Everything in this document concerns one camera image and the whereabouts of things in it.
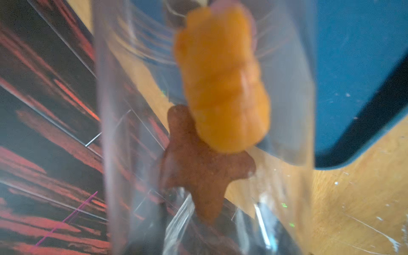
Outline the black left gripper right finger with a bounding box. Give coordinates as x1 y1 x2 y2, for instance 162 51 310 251
235 203 301 255

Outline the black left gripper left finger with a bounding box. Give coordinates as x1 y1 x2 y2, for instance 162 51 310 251
122 197 176 255

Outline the clear jar with mixed cookies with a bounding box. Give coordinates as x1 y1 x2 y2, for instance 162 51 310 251
92 1 316 255

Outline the brown star cookie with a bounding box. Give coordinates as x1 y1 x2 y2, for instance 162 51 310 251
159 105 256 225

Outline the orange ridged cookie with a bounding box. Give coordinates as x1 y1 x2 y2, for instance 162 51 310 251
174 2 271 154

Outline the teal plastic tray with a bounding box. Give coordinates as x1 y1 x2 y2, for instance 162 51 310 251
126 1 408 170

